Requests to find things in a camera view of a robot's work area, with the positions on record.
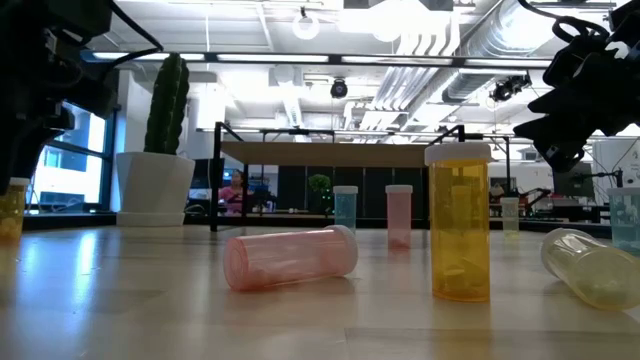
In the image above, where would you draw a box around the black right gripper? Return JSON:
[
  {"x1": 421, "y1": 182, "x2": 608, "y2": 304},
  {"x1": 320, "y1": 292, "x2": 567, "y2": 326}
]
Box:
[{"x1": 513, "y1": 42, "x2": 640, "y2": 174}]

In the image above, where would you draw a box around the pale yellow medicine bottle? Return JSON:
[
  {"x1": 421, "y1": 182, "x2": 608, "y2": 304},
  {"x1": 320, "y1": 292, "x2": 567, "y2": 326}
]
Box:
[
  {"x1": 539, "y1": 227, "x2": 640, "y2": 312},
  {"x1": 500, "y1": 196, "x2": 521, "y2": 238}
]

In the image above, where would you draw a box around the orange medicine bottle white cap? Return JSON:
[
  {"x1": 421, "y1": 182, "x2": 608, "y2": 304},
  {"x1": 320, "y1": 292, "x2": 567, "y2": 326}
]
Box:
[
  {"x1": 424, "y1": 141, "x2": 494, "y2": 304},
  {"x1": 0, "y1": 176, "x2": 31, "y2": 244}
]

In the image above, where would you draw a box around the blue medicine bottle white cap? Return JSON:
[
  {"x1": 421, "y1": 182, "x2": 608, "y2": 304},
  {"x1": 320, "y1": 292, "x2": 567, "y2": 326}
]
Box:
[
  {"x1": 606, "y1": 187, "x2": 640, "y2": 257},
  {"x1": 332, "y1": 185, "x2": 360, "y2": 235}
]

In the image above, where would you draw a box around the pink medicine bottle white cap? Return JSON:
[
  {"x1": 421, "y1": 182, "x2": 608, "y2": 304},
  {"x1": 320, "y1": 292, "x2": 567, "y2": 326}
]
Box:
[
  {"x1": 222, "y1": 224, "x2": 360, "y2": 293},
  {"x1": 384, "y1": 184, "x2": 414, "y2": 250}
]

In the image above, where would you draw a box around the black ceiling-mounted device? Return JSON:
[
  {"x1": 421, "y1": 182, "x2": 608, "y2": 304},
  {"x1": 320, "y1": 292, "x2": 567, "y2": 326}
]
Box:
[{"x1": 488, "y1": 73, "x2": 533, "y2": 104}]

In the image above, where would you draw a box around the black computer monitor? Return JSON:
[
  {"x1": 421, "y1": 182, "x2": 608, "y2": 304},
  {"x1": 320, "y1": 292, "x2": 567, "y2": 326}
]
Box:
[{"x1": 552, "y1": 159, "x2": 596, "y2": 199}]

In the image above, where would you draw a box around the red and black machine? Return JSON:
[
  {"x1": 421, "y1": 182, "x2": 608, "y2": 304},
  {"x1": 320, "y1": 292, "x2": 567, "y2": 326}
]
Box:
[{"x1": 517, "y1": 185, "x2": 554, "y2": 217}]

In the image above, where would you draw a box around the white board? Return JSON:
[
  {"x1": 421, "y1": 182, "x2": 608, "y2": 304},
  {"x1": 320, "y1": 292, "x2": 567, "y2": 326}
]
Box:
[{"x1": 591, "y1": 137, "x2": 640, "y2": 190}]

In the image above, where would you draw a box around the green cactus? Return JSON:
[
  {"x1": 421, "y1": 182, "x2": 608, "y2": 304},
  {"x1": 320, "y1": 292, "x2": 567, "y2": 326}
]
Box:
[{"x1": 143, "y1": 52, "x2": 191, "y2": 155}]

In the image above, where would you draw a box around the white hexagonal plant pot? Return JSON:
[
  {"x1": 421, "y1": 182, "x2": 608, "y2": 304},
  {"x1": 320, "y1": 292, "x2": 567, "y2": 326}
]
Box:
[{"x1": 115, "y1": 151, "x2": 197, "y2": 228}]

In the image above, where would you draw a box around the person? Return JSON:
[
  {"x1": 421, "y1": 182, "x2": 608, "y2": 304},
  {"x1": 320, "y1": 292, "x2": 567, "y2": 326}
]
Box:
[{"x1": 218, "y1": 168, "x2": 254, "y2": 216}]

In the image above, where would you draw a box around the small green plant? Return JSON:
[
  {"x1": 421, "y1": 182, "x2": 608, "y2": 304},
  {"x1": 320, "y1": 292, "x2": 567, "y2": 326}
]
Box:
[{"x1": 307, "y1": 173, "x2": 334, "y2": 214}]

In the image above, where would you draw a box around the white round ceiling lamp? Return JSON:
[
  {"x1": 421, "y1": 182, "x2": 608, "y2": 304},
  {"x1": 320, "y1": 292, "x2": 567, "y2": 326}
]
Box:
[{"x1": 292, "y1": 7, "x2": 321, "y2": 41}]

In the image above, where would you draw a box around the window with dark frame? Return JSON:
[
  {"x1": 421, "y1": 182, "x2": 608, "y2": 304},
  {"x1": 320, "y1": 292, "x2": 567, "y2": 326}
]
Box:
[{"x1": 27, "y1": 102, "x2": 119, "y2": 214}]

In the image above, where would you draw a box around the silver ventilation duct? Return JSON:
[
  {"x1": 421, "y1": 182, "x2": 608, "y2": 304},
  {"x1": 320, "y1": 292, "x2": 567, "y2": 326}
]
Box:
[{"x1": 439, "y1": 0, "x2": 556, "y2": 104}]

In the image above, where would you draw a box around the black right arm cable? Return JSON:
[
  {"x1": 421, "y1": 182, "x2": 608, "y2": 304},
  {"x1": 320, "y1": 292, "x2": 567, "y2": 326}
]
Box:
[{"x1": 517, "y1": 0, "x2": 612, "y2": 45}]

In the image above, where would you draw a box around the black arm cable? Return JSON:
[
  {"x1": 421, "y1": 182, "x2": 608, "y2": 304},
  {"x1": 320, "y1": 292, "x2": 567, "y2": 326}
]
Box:
[
  {"x1": 107, "y1": 0, "x2": 165, "y2": 70},
  {"x1": 517, "y1": 0, "x2": 612, "y2": 45}
]

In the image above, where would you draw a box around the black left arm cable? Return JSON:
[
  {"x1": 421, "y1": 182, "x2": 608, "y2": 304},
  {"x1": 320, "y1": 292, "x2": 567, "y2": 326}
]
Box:
[{"x1": 107, "y1": 0, "x2": 165, "y2": 70}]

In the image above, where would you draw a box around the black overhead camera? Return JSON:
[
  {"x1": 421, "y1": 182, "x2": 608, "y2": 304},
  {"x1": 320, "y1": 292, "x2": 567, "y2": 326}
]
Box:
[{"x1": 329, "y1": 77, "x2": 350, "y2": 100}]

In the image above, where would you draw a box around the black overhead frame bar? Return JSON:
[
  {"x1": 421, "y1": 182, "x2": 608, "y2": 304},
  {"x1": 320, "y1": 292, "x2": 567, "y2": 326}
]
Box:
[{"x1": 79, "y1": 48, "x2": 555, "y2": 70}]

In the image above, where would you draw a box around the wooden shelf black metal frame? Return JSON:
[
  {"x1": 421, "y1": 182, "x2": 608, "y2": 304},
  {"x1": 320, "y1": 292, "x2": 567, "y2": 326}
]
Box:
[{"x1": 209, "y1": 121, "x2": 512, "y2": 234}]

